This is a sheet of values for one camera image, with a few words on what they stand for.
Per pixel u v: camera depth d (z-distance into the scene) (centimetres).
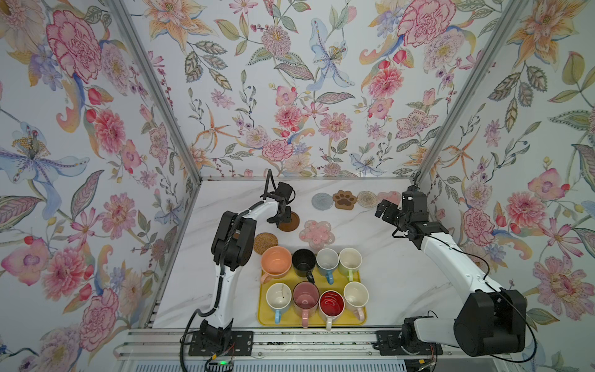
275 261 90
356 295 83
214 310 62
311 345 75
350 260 90
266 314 81
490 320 45
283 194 85
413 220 64
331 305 81
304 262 86
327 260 88
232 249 59
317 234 101
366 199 114
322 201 112
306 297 82
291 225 104
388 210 78
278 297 82
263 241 98
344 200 114
